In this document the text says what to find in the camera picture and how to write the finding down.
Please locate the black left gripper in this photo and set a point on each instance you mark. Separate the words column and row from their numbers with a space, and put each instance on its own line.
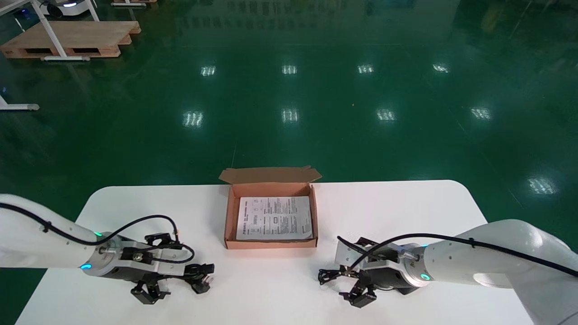
column 149, row 277

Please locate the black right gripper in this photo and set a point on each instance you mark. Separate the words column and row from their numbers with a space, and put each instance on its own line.
column 388, row 279

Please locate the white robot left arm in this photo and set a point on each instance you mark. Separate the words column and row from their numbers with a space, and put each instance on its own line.
column 36, row 243

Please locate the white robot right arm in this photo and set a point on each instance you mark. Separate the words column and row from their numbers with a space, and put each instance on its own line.
column 496, row 262

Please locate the brown cardboard storage box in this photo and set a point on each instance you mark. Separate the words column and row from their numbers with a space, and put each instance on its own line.
column 271, row 176

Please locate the white printed instruction sheet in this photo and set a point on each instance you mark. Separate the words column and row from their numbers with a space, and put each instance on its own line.
column 275, row 219

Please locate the white table foot bar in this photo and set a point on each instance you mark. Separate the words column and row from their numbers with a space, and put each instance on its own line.
column 20, row 107

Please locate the white mobile robot with light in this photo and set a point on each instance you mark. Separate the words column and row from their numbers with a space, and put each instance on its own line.
column 63, row 6

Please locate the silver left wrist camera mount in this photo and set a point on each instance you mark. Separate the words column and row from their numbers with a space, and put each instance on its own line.
column 162, row 266

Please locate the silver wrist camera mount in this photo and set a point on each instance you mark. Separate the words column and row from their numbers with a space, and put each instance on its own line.
column 347, row 255
column 162, row 266

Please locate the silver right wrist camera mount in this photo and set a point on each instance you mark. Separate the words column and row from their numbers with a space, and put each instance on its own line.
column 347, row 255

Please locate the white table leg frame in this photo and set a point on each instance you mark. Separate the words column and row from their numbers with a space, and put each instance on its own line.
column 49, row 34

